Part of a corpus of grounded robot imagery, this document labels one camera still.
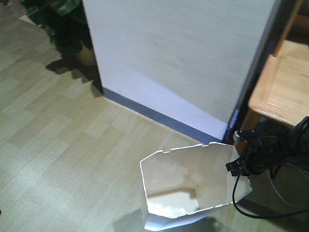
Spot wooden desk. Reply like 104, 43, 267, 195
240, 0, 309, 130

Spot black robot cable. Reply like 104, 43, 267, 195
232, 169, 309, 219

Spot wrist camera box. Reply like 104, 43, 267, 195
233, 130, 257, 142

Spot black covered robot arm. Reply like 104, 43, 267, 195
225, 116, 309, 179

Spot white plastic trash bin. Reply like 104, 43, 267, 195
140, 142, 252, 232

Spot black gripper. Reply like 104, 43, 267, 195
225, 136, 287, 176

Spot green potted plant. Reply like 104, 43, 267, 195
21, 0, 96, 66

